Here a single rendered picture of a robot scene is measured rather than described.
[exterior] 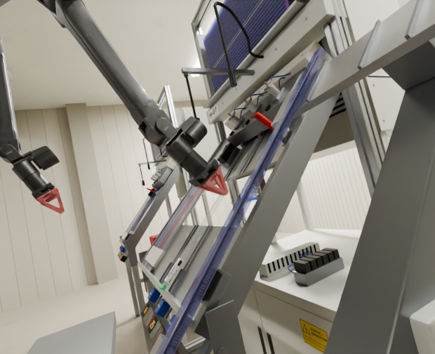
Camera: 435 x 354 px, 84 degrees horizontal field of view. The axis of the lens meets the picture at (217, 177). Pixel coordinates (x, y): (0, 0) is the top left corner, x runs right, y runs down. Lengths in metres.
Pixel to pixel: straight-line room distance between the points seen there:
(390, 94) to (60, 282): 4.61
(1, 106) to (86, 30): 0.48
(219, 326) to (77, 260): 4.31
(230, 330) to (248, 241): 0.15
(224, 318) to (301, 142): 0.39
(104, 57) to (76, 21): 0.09
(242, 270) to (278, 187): 0.18
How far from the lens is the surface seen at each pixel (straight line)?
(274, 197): 0.51
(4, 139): 1.04
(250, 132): 0.82
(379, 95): 0.90
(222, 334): 0.43
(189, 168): 0.64
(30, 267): 4.79
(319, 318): 0.71
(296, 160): 0.57
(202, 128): 0.68
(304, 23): 0.84
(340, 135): 0.92
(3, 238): 4.86
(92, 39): 0.70
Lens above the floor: 0.92
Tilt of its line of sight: 5 degrees up
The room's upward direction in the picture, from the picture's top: 13 degrees counter-clockwise
